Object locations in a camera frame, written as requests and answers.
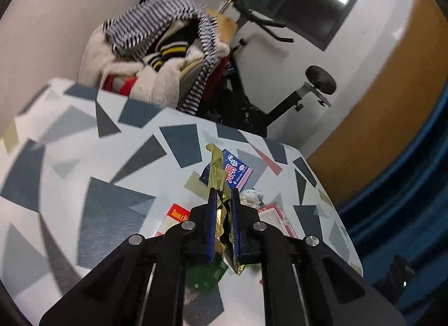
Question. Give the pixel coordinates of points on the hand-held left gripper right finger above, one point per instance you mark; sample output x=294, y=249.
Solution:
x=235, y=224

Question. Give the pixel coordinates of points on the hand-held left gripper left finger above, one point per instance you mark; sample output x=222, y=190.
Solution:
x=211, y=221

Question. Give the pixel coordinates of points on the clear packet with yellow label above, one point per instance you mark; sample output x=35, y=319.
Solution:
x=173, y=219

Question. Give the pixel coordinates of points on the red and white packet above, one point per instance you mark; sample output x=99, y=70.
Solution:
x=276, y=219

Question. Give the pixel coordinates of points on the gold foil wrapper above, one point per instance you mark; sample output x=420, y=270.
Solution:
x=217, y=168

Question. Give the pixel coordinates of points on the crumpled clear wrapper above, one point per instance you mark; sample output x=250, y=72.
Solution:
x=252, y=197

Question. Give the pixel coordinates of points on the blue snack box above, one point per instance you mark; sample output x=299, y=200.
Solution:
x=238, y=171

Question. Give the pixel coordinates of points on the green packet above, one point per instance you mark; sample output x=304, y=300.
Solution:
x=206, y=275

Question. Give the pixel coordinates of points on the black exercise bike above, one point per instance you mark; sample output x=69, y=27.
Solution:
x=238, y=101

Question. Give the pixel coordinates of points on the geometric patterned tablecloth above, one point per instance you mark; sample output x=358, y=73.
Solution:
x=105, y=157

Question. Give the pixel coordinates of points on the white fleece blanket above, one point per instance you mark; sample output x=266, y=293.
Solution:
x=154, y=84

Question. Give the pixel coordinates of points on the red cloth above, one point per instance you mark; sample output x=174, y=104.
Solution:
x=218, y=70

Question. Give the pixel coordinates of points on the blue curtain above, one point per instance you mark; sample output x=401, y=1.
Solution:
x=402, y=207

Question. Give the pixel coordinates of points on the dark device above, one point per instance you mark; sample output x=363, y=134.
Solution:
x=395, y=277

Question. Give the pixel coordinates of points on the red white striped garment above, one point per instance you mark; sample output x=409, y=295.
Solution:
x=112, y=82

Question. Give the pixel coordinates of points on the black yellow striped garment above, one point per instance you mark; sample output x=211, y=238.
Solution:
x=175, y=49

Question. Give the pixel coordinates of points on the black white striped shirt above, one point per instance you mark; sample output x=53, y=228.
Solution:
x=154, y=17

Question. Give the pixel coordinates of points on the dark glass window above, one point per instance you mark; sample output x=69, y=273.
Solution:
x=308, y=3

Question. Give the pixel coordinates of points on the wooden wall panel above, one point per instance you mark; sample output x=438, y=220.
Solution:
x=385, y=119

